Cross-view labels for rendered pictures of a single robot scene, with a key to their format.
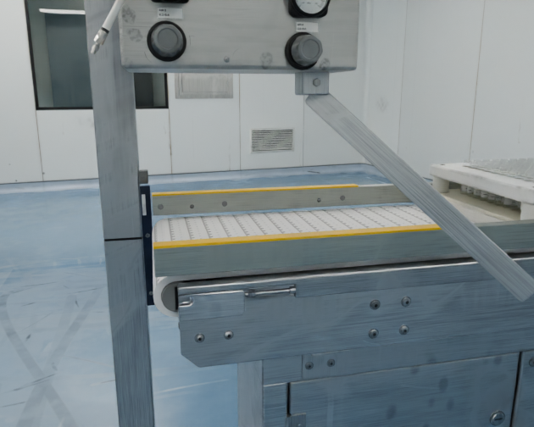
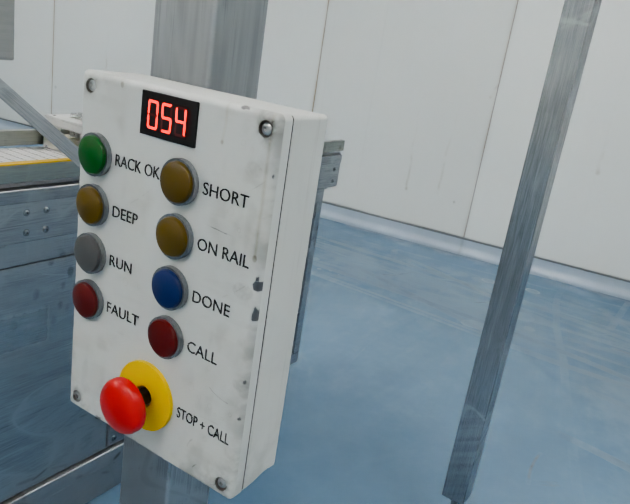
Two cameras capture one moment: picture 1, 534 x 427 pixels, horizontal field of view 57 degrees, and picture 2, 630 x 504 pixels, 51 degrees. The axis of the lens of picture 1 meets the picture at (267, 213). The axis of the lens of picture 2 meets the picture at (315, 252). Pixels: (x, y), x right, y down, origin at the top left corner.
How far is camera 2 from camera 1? 0.69 m
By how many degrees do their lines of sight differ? 44
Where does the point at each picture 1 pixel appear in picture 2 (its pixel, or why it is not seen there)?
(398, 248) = (40, 174)
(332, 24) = not seen: outside the picture
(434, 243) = (62, 170)
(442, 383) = (69, 270)
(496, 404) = not seen: hidden behind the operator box
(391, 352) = (35, 250)
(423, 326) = (58, 226)
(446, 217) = (72, 152)
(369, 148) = (21, 109)
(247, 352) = not seen: outside the picture
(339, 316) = (3, 221)
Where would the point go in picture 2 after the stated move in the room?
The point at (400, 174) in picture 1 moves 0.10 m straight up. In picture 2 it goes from (43, 125) to (44, 64)
